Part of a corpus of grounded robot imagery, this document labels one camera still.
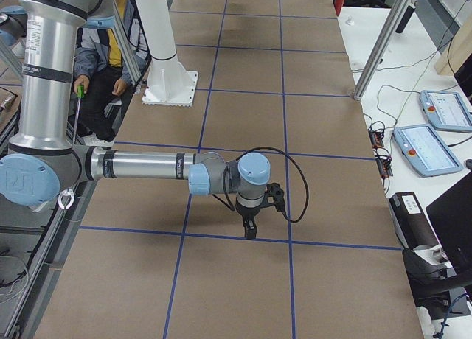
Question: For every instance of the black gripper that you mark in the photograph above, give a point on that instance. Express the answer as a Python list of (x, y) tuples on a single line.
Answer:
[(246, 212)]

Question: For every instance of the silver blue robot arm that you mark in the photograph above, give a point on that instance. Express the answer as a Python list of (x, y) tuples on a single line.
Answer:
[(42, 163)]

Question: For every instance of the brown paper table cover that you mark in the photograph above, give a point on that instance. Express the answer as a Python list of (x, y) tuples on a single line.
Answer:
[(273, 101)]

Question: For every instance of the black box with label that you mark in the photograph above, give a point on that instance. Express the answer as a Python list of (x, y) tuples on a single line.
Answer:
[(411, 225)]

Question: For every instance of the near blue teach pendant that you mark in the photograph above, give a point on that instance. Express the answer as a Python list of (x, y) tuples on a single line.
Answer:
[(424, 149)]

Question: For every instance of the blue teach pendant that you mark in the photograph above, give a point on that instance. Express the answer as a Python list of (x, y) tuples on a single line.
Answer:
[(446, 110), (424, 149)]

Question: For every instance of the seated person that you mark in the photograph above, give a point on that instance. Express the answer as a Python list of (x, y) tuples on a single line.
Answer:
[(100, 68)]

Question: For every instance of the far blue teach pendant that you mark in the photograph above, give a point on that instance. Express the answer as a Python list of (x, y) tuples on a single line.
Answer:
[(446, 110)]

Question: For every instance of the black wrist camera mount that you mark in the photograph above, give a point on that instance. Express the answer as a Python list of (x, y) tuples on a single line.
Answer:
[(274, 196)]

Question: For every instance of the white pillar with base plate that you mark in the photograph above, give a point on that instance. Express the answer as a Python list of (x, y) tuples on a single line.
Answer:
[(168, 82)]

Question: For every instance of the aluminium frame post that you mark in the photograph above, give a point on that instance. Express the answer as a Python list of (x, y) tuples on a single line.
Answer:
[(391, 23)]

